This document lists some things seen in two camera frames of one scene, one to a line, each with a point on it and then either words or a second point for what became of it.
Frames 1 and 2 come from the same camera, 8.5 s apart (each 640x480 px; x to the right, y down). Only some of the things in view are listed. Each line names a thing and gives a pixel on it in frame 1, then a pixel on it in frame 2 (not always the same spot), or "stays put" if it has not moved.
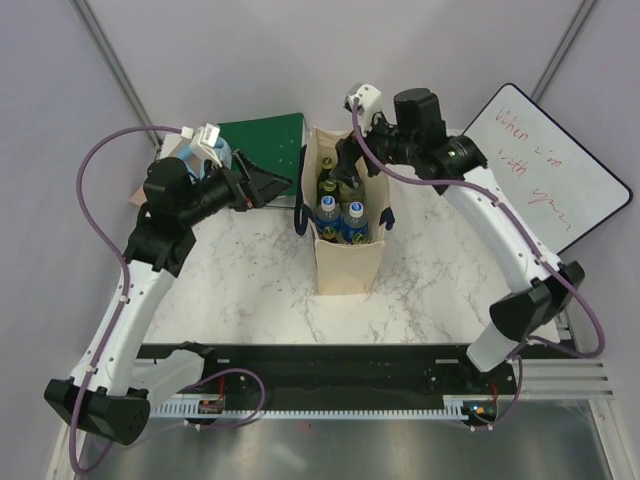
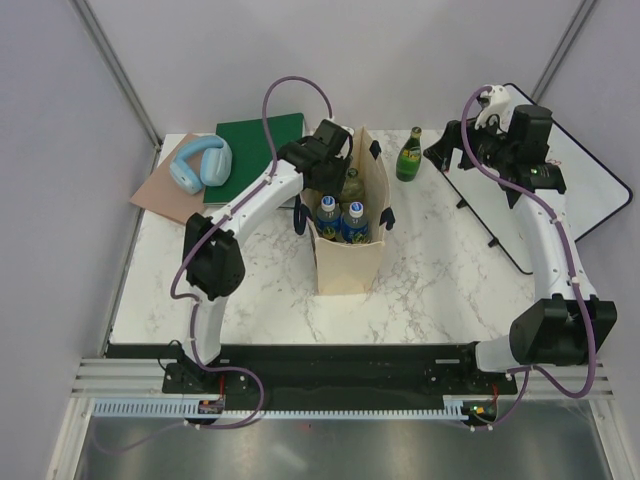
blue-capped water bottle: [328, 219] stays put
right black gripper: [348, 152] -> [441, 152]
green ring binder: [275, 142] stays put
